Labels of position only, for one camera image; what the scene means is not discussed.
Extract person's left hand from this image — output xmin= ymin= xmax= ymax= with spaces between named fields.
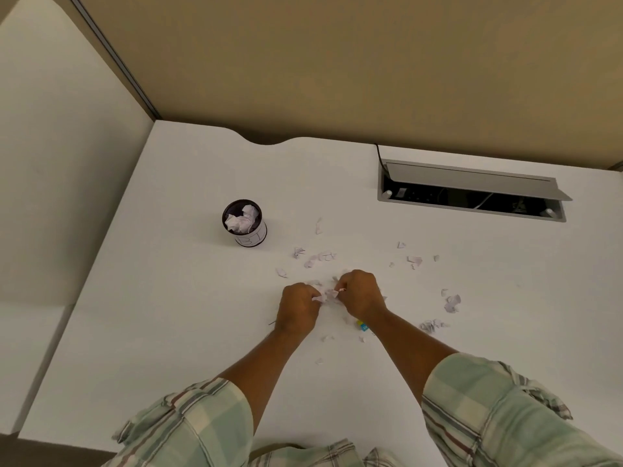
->
xmin=275 ymin=282 xmax=323 ymax=338

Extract person's right hand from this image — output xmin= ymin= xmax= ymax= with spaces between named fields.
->
xmin=335 ymin=269 xmax=388 ymax=323

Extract person's right forearm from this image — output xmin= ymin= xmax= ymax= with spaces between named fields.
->
xmin=362 ymin=306 xmax=460 ymax=408

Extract person's left forearm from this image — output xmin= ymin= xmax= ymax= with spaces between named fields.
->
xmin=216 ymin=329 xmax=312 ymax=436

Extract black mesh cup white label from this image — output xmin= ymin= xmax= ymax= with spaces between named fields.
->
xmin=222 ymin=199 xmax=269 ymax=248

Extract crumpled white paper ball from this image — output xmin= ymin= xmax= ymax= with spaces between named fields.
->
xmin=225 ymin=204 xmax=259 ymax=235

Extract scattered paper scraps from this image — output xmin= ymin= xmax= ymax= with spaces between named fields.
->
xmin=275 ymin=218 xmax=462 ymax=366

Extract green plaid shirt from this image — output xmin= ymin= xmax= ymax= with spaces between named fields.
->
xmin=100 ymin=352 xmax=623 ymax=467

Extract white divider panel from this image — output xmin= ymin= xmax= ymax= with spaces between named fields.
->
xmin=0 ymin=0 xmax=155 ymax=436

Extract black cable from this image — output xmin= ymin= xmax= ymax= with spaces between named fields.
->
xmin=374 ymin=143 xmax=391 ymax=191

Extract grey desk cable box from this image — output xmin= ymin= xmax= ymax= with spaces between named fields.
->
xmin=378 ymin=159 xmax=573 ymax=223

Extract grey partition frame strip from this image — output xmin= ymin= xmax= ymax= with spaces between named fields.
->
xmin=66 ymin=0 xmax=162 ymax=121

